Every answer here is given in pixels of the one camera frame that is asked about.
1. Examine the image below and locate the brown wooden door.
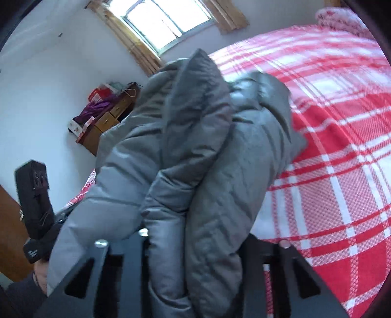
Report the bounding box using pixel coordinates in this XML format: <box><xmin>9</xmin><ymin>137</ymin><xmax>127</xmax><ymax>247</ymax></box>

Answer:
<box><xmin>0</xmin><ymin>183</ymin><xmax>35</xmax><ymax>283</ymax></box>

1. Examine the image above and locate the window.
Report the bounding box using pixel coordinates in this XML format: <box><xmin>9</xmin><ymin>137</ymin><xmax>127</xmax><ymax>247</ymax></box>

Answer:
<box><xmin>106</xmin><ymin>0</ymin><xmax>215</xmax><ymax>53</ymax></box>

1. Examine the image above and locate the grey puffer jacket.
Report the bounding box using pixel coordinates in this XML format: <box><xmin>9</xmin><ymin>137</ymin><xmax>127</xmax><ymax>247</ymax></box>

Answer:
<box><xmin>47</xmin><ymin>48</ymin><xmax>308</xmax><ymax>318</ymax></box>

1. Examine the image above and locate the red patterned pillow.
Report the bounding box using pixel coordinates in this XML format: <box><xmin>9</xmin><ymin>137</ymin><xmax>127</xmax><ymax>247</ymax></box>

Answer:
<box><xmin>315</xmin><ymin>6</ymin><xmax>377</xmax><ymax>39</ymax></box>

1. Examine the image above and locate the white printed box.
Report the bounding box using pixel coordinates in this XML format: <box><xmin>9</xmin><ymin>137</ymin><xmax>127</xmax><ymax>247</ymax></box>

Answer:
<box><xmin>67</xmin><ymin>118</ymin><xmax>94</xmax><ymax>139</ymax></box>

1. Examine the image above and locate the brown wooden cabinet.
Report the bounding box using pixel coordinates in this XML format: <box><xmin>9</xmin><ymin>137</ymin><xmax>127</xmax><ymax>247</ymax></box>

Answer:
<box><xmin>76</xmin><ymin>87</ymin><xmax>141</xmax><ymax>157</ymax></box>

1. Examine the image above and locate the red gift bag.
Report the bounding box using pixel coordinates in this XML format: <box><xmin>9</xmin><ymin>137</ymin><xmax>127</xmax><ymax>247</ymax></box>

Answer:
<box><xmin>88</xmin><ymin>86</ymin><xmax>111</xmax><ymax>103</ymax></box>

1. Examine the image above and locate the beige patterned curtain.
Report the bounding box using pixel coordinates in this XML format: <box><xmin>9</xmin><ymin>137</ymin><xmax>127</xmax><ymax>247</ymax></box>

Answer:
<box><xmin>86</xmin><ymin>0</ymin><xmax>166</xmax><ymax>78</ymax></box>
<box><xmin>204</xmin><ymin>0</ymin><xmax>250</xmax><ymax>34</ymax></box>

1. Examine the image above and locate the purple garment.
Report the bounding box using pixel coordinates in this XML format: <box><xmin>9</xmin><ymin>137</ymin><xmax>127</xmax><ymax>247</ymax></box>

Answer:
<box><xmin>74</xmin><ymin>97</ymin><xmax>119</xmax><ymax>123</ymax></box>

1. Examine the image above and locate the red white plaid bed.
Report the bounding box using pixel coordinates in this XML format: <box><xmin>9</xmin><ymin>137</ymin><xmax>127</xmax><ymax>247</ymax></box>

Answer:
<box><xmin>63</xmin><ymin>23</ymin><xmax>391</xmax><ymax>318</ymax></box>

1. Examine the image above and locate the person's left forearm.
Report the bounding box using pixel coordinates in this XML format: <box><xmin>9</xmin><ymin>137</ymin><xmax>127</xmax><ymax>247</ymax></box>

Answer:
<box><xmin>5</xmin><ymin>261</ymin><xmax>50</xmax><ymax>318</ymax></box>

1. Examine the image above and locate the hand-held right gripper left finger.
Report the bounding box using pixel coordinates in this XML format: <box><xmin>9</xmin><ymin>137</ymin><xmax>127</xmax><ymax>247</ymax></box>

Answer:
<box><xmin>33</xmin><ymin>230</ymin><xmax>152</xmax><ymax>318</ymax></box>

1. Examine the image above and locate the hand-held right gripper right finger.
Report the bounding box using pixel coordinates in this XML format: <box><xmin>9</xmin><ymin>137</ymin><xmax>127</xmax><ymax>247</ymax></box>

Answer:
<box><xmin>241</xmin><ymin>234</ymin><xmax>350</xmax><ymax>318</ymax></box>

